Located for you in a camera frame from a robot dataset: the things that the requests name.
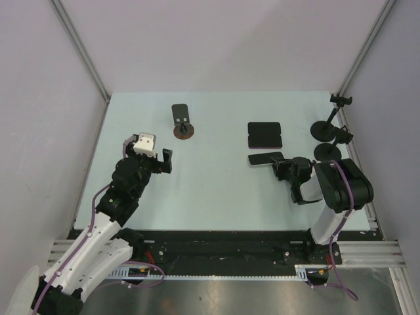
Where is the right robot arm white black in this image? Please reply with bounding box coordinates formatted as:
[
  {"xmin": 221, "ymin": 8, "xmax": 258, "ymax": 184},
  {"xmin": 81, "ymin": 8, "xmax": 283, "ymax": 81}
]
[{"xmin": 271, "ymin": 157, "xmax": 374, "ymax": 263}]

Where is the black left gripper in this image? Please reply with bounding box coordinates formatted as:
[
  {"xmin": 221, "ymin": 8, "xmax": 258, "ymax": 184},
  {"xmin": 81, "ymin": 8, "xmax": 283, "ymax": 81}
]
[{"xmin": 123, "ymin": 141, "xmax": 171, "ymax": 199}]

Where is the aluminium frame post left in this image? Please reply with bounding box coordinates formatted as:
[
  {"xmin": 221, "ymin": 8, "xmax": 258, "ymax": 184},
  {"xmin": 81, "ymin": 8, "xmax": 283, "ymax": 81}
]
[{"xmin": 49, "ymin": 0, "xmax": 110, "ymax": 104}]

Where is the black smartphone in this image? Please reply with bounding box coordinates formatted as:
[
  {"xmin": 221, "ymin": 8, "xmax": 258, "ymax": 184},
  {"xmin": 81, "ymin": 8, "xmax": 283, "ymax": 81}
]
[{"xmin": 247, "ymin": 122, "xmax": 282, "ymax": 135}]

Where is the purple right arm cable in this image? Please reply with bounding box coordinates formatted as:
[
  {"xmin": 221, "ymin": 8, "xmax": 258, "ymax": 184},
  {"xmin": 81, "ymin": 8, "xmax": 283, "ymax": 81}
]
[{"xmin": 323, "ymin": 159, "xmax": 360, "ymax": 302}]

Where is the aluminium frame post right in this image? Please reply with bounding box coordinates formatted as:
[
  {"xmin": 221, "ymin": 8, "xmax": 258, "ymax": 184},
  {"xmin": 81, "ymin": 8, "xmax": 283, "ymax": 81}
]
[{"xmin": 337, "ymin": 0, "xmax": 399, "ymax": 96}]

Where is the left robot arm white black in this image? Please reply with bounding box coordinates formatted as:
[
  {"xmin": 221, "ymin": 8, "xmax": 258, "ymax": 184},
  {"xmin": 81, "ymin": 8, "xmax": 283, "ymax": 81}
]
[{"xmin": 31, "ymin": 149, "xmax": 173, "ymax": 314}]

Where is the white slotted cable duct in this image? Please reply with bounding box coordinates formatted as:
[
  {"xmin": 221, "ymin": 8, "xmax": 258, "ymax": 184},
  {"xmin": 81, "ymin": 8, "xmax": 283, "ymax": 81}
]
[{"xmin": 106, "ymin": 265, "xmax": 332, "ymax": 282}]

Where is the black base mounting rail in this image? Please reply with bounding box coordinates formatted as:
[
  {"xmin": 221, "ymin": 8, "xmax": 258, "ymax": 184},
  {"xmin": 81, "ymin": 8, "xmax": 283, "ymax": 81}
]
[{"xmin": 67, "ymin": 228, "xmax": 344, "ymax": 276}]

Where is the wooden base phone stand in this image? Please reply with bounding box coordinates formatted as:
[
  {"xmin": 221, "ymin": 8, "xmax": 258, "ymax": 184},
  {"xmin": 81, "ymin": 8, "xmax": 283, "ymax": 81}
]
[{"xmin": 171, "ymin": 104, "xmax": 194, "ymax": 140}]

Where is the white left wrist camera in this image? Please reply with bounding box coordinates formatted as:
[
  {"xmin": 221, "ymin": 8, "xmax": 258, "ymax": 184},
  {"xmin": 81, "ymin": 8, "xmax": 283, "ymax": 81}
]
[{"xmin": 133, "ymin": 133, "xmax": 157, "ymax": 158}]

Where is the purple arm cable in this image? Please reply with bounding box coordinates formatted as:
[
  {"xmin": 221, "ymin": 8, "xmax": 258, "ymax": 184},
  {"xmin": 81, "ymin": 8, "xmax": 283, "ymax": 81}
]
[
  {"xmin": 323, "ymin": 159, "xmax": 360, "ymax": 302},
  {"xmin": 32, "ymin": 136, "xmax": 167, "ymax": 312}
]

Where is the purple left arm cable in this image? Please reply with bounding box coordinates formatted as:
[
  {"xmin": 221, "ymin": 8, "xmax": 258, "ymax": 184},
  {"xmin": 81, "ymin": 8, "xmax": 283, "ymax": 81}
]
[{"xmin": 32, "ymin": 136, "xmax": 167, "ymax": 312}]

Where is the black ball-joint phone stand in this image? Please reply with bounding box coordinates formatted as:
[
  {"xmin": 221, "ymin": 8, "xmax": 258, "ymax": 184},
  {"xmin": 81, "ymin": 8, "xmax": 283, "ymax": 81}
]
[{"xmin": 314, "ymin": 125, "xmax": 354, "ymax": 162}]

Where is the dark glossy smartphone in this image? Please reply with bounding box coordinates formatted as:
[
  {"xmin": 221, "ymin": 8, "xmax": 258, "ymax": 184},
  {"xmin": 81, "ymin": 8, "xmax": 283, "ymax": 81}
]
[{"xmin": 248, "ymin": 152, "xmax": 284, "ymax": 166}]

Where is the black phone stand round base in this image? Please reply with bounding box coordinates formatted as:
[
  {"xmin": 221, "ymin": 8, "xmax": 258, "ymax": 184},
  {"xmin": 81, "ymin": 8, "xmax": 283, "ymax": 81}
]
[{"xmin": 310, "ymin": 94, "xmax": 353, "ymax": 142}]

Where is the purple smartphone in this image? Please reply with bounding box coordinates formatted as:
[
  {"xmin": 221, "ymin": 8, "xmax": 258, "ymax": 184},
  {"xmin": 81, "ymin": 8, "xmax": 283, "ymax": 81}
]
[{"xmin": 247, "ymin": 135, "xmax": 283, "ymax": 149}]

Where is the aluminium frame post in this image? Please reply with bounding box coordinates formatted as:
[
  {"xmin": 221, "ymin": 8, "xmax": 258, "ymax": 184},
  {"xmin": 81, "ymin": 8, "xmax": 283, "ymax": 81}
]
[
  {"xmin": 49, "ymin": 0, "xmax": 110, "ymax": 104},
  {"xmin": 337, "ymin": 0, "xmax": 399, "ymax": 96}
]

